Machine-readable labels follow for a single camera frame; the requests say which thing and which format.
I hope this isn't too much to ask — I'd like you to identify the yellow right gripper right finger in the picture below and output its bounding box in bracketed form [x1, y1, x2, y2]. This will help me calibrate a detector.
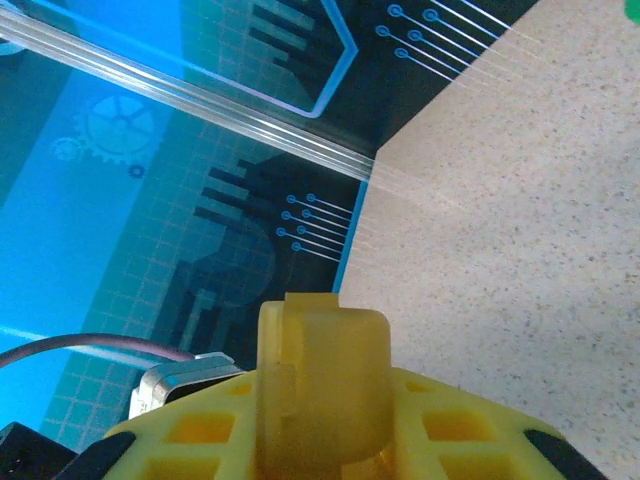
[324, 292, 606, 480]

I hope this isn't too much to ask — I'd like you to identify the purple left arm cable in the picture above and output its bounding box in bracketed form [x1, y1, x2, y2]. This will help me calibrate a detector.
[0, 333, 197, 371]

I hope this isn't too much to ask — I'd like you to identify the aluminium frame post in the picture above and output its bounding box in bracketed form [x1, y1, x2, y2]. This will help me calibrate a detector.
[0, 0, 375, 182]

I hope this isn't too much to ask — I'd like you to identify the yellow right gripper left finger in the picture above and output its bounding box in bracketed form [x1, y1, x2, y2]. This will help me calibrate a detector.
[74, 292, 326, 480]

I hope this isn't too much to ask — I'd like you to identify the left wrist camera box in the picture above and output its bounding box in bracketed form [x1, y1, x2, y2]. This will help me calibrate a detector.
[128, 352, 249, 421]

